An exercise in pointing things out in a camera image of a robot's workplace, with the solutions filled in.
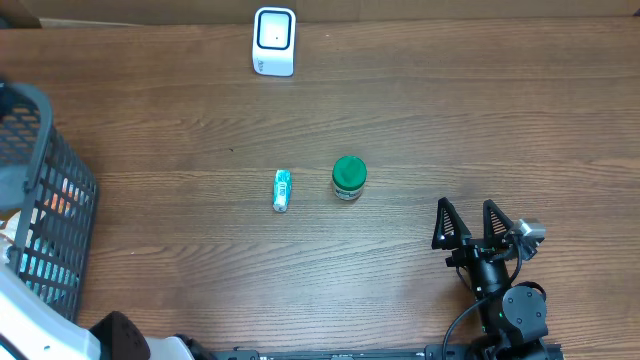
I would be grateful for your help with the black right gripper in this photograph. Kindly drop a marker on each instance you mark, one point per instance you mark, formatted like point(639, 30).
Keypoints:
point(473, 249)

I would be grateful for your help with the green lid jar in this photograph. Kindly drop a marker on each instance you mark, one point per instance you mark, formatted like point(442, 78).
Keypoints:
point(349, 176)

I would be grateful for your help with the teal tissue pack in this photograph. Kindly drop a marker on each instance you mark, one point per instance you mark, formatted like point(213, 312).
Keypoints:
point(282, 187)

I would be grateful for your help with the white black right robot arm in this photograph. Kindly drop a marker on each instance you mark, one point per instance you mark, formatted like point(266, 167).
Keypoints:
point(512, 314)

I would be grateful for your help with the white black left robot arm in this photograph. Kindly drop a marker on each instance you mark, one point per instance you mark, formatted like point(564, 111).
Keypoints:
point(30, 329)

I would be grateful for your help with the white barcode scanner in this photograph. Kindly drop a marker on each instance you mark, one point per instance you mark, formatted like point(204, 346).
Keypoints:
point(273, 45)

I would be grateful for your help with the dark grey plastic basket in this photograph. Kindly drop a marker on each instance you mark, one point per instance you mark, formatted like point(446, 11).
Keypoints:
point(49, 201)

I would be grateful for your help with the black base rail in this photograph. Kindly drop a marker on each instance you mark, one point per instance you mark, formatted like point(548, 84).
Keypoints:
point(430, 352)

